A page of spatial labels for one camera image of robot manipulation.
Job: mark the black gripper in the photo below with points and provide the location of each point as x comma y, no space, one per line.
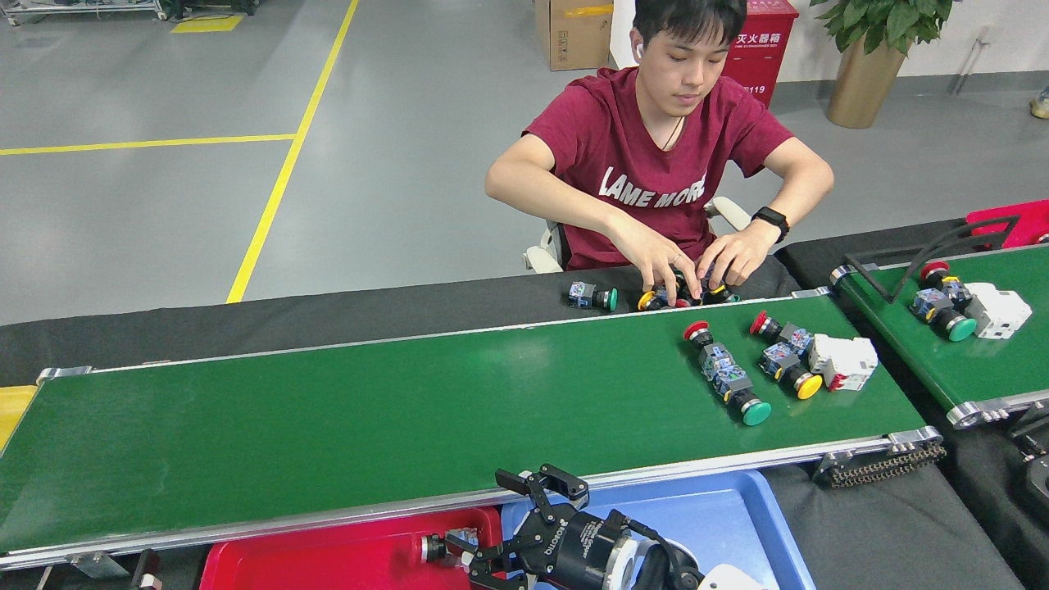
578,553

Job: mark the black push button switch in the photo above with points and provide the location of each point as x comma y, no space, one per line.
447,547

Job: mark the small green push button switch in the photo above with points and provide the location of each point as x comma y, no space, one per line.
721,293

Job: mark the white circuit breaker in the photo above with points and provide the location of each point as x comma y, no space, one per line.
996,310
844,362

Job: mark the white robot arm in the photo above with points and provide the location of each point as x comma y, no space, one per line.
729,578

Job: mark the person's left forearm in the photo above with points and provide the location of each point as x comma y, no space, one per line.
799,197

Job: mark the person's right forearm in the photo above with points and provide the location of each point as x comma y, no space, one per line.
557,205

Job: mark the blue plastic tray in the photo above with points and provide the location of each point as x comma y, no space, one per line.
721,524

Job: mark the red plastic tray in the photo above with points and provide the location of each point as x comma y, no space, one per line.
328,561

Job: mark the wide green conveyor belt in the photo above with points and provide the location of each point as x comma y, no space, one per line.
328,434

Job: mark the green feeder conveyor belt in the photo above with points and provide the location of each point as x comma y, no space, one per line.
983,369

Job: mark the person's right hand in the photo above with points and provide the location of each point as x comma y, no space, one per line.
660,262

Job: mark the person's left hand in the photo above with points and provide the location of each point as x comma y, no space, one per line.
737,256

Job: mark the black table cloth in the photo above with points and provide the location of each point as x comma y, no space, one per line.
246,332

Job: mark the seated person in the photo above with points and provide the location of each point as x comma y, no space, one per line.
647,164

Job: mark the black wristwatch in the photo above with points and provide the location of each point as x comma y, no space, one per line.
770,218

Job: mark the brown cardboard box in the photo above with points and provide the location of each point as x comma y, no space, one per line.
574,37

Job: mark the black joystick controller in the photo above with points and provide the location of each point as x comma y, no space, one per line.
1039,492

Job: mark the red fire extinguisher cabinet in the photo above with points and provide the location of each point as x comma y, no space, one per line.
762,49

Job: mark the yellow plastic bin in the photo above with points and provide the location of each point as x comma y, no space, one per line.
12,414

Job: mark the potted plant in gold pot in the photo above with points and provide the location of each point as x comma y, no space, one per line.
860,82

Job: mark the red plastic bin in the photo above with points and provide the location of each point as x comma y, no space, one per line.
1012,221

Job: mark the standing person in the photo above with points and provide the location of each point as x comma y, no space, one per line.
1041,105

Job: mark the white wheeled cart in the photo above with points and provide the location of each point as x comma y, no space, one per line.
82,8

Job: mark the black triangular guide frame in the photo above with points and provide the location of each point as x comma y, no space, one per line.
873,283

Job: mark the grey wall conduit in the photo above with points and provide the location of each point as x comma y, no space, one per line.
965,65

